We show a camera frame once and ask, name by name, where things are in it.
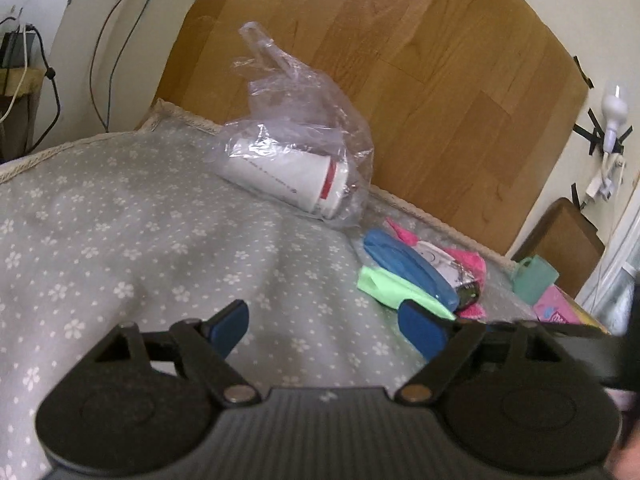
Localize wood-pattern wall panel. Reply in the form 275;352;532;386
156;0;588;254

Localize white power strip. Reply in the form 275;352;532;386
585;153;626;204

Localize black electronic device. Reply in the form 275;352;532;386
0;24;46;70

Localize brown cardboard sheet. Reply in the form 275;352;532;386
512;197;604;298

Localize teal plastic mug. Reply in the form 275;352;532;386
511;255;560;306

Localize white smiley packet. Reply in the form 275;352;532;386
414;240;480;309

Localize clear plastic bag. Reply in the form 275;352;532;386
207;22;374;229

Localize white paper cup stack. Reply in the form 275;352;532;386
214;139;349;220

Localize green soft cloth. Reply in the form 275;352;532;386
357;266;456;321

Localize blue plastic case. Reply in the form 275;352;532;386
363;229;460;312

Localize grey floral bedsheet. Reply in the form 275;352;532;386
0;97;539;480

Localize pink soft cloth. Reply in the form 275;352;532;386
385;217;486;321

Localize frosted glass sliding door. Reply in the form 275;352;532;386
576;176;639;335

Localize pink gold-lined tin box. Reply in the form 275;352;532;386
533;285;608;333

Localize black wall cable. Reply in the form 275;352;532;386
88;0;163;134

